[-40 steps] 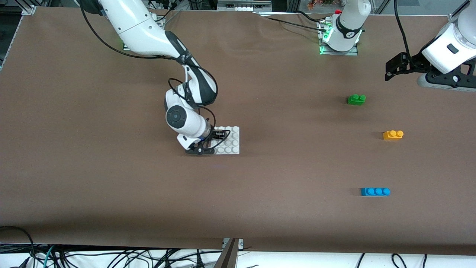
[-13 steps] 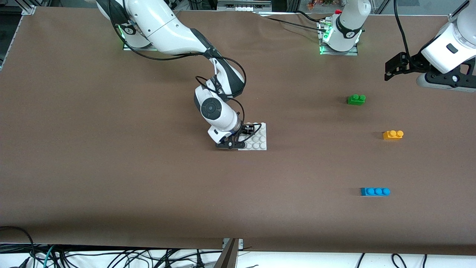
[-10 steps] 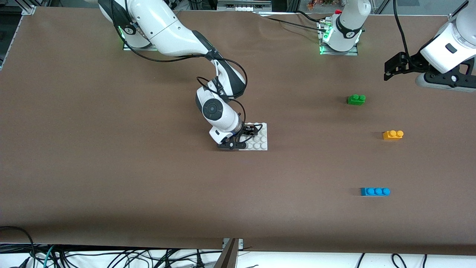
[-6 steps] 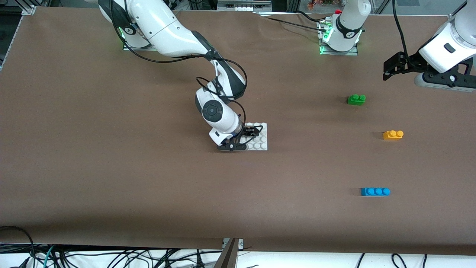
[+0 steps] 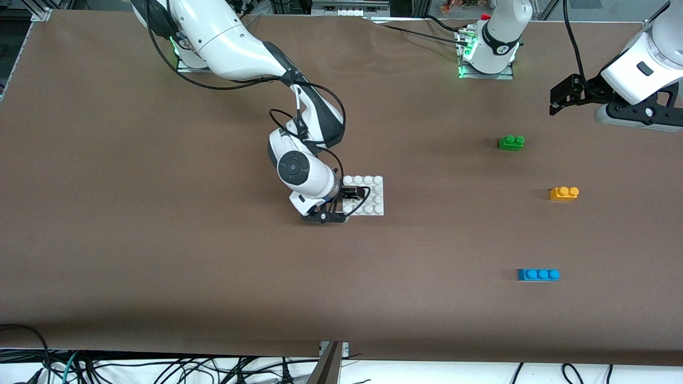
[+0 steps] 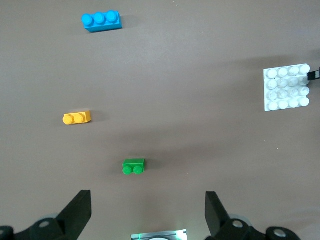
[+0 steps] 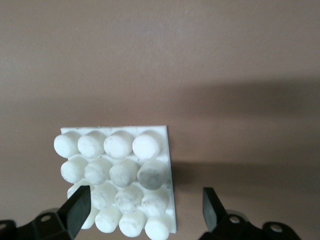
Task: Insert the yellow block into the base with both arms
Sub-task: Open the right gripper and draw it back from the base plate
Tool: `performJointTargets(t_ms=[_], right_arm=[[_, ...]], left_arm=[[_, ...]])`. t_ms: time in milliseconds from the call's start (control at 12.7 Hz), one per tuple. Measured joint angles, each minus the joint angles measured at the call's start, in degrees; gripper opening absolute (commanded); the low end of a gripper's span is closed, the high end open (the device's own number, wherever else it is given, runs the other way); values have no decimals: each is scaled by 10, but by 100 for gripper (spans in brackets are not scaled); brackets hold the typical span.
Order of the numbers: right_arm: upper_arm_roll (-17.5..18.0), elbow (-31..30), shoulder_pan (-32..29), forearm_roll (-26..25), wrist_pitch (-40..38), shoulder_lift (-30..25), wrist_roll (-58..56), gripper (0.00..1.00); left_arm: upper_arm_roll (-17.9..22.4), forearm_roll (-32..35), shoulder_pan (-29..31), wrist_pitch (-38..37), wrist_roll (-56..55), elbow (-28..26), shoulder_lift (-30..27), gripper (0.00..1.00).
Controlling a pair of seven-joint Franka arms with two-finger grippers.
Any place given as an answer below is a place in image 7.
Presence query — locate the white studded base plate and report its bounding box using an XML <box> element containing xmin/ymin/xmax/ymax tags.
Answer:
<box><xmin>53</xmin><ymin>124</ymin><xmax>178</xmax><ymax>238</ymax></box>

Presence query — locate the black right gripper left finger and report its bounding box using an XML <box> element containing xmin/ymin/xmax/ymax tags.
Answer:
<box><xmin>0</xmin><ymin>184</ymin><xmax>91</xmax><ymax>240</ymax></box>

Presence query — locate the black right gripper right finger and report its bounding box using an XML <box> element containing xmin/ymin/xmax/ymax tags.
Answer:
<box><xmin>198</xmin><ymin>186</ymin><xmax>303</xmax><ymax>240</ymax></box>

